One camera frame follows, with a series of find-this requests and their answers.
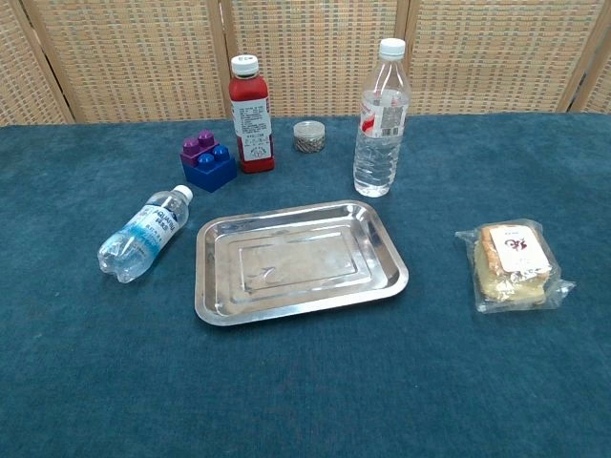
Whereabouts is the blue toy building block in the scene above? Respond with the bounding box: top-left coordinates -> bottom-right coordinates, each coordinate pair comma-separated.
181,144 -> 239,194

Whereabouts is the small blue-label water bottle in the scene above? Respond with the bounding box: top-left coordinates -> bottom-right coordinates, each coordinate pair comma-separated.
96,184 -> 195,284

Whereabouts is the plastic-wrapped sandwich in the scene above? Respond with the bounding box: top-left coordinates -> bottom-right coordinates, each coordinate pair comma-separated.
454,218 -> 577,315

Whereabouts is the woven bamboo folding screen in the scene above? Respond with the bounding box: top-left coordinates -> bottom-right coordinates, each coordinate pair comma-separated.
0,0 -> 611,127

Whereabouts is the red juice bottle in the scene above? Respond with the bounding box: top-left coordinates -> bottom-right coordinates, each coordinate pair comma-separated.
228,53 -> 277,175

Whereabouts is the small clear round jar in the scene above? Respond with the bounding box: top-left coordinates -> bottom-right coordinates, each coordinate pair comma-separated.
292,120 -> 327,155

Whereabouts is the rectangular metal tray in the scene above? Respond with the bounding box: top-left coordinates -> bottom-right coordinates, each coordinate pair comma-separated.
194,199 -> 411,327

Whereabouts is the teal table cloth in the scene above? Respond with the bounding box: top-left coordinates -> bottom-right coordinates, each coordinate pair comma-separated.
0,112 -> 611,458

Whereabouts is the purple toy building block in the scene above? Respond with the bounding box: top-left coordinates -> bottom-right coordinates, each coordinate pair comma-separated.
179,129 -> 221,168

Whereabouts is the tall clear water bottle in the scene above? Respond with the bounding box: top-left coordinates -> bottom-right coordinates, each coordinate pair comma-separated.
352,37 -> 412,198

